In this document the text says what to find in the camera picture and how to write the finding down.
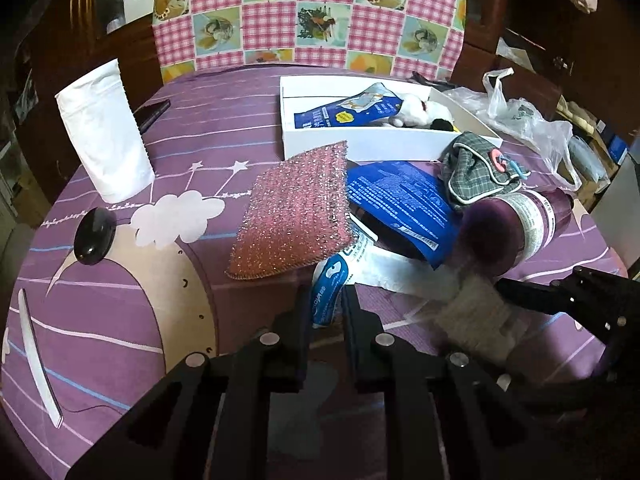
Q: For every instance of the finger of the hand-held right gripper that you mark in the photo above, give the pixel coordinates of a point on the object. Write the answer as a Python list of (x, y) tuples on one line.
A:
[(555, 392), (535, 297)]

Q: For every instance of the white and blue mask packet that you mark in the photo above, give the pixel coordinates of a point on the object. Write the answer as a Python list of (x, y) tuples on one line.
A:
[(380, 265)]

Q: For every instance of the white shallow cardboard box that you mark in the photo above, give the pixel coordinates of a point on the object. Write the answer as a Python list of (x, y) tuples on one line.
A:
[(350, 142)]

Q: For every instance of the white carton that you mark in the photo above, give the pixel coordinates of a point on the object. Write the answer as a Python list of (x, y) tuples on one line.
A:
[(137, 2)]

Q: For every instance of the dark blue packet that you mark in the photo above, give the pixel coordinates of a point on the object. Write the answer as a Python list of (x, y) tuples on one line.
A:
[(400, 200)]

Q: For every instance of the black oval object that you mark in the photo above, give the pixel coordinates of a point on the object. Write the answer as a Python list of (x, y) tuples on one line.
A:
[(94, 237)]

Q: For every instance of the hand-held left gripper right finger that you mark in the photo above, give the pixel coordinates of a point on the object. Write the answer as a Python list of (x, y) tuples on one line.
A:
[(351, 320)]

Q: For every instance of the stack of cardboard boxes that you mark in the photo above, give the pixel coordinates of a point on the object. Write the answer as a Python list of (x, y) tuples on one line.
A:
[(595, 145)]

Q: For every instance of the clear plastic bag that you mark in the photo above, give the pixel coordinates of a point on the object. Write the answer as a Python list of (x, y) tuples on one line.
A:
[(530, 120)]

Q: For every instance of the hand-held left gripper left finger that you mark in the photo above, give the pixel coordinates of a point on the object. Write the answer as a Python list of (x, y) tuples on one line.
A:
[(301, 320)]

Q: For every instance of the grey plaid pouch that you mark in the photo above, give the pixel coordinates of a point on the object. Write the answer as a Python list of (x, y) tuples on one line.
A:
[(472, 167)]

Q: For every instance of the white and black plush toy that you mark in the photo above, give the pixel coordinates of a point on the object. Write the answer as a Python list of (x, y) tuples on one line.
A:
[(420, 110)]

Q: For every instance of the black phone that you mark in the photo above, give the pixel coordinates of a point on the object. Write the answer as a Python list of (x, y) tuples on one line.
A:
[(150, 116)]

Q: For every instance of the pink sparkly scouring pad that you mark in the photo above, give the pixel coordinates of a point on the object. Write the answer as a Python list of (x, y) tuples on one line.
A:
[(290, 215)]

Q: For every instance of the pale blurred soft pad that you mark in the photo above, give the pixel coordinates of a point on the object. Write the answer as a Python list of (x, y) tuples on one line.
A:
[(480, 315)]

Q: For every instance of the dark wooden glass cabinet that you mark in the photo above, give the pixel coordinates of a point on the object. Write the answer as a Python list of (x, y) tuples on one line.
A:
[(65, 35)]

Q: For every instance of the pink checkered printed quilt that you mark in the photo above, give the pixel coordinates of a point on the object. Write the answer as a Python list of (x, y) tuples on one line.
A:
[(310, 5)]

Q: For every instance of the blue cartoon print packet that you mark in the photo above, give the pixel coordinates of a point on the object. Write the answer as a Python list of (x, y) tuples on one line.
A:
[(345, 110)]

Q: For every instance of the purple bottle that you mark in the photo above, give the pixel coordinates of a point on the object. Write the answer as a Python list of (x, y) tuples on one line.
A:
[(500, 230)]

